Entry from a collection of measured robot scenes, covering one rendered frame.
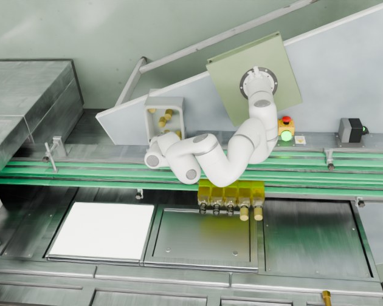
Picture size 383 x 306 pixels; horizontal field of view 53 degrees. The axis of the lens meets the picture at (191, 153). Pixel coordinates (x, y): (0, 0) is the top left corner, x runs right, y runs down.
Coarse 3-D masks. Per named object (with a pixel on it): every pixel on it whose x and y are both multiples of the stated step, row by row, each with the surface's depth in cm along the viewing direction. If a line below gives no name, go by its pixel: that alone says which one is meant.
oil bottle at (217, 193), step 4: (212, 184) 172; (212, 188) 170; (216, 188) 170; (220, 188) 169; (224, 188) 175; (212, 192) 168; (216, 192) 167; (220, 192) 167; (212, 196) 166; (216, 196) 166; (220, 196) 165; (212, 200) 165; (216, 200) 165; (220, 200) 164; (212, 204) 166; (220, 204) 165
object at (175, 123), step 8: (144, 112) 171; (160, 112) 178; (176, 112) 177; (152, 120) 181; (168, 120) 181; (176, 120) 180; (152, 128) 182; (160, 128) 184; (168, 128) 183; (176, 128) 183; (152, 136) 183
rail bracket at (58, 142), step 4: (56, 136) 184; (60, 136) 184; (56, 140) 183; (60, 140) 184; (56, 144) 181; (60, 144) 185; (48, 148) 174; (52, 148) 179; (60, 148) 187; (64, 148) 187; (68, 148) 194; (48, 152) 175; (52, 152) 177; (60, 152) 188; (64, 152) 188; (68, 152) 191; (48, 156) 174; (44, 160) 172; (48, 160) 173; (52, 160) 179; (52, 164) 180; (56, 168) 182; (56, 172) 182
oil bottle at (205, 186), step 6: (204, 180) 174; (204, 186) 171; (210, 186) 171; (198, 192) 168; (204, 192) 167; (210, 192) 168; (198, 198) 166; (204, 198) 165; (210, 198) 169; (198, 204) 168
